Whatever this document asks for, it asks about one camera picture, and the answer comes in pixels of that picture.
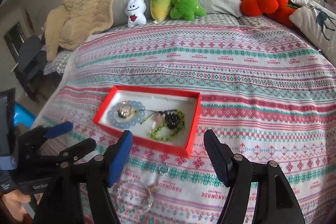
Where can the black chair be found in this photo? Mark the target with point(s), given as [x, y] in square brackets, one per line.
[31, 63]

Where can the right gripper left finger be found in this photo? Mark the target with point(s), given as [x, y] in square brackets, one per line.
[117, 155]

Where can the left hand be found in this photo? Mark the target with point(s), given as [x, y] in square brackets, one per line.
[14, 203]

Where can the black hair claw clip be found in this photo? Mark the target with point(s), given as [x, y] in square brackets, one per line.
[172, 119]

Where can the yellow green carrot plush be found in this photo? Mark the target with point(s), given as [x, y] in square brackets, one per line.
[159, 9]

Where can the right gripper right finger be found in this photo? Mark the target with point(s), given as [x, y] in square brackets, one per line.
[220, 156]

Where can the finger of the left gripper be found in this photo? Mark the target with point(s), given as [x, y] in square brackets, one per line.
[78, 151]
[58, 130]

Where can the beige quilted blanket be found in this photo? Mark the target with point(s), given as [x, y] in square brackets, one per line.
[69, 25]

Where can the orange pumpkin plush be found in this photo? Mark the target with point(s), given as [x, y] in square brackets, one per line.
[277, 10]

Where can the deer print pillow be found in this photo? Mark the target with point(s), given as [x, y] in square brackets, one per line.
[318, 25]

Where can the green tree plush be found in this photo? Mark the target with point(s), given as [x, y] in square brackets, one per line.
[186, 9]

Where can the white bunny plush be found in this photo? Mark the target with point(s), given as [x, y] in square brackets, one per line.
[135, 12]

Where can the red jewelry box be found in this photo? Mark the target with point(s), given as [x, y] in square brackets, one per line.
[148, 124]

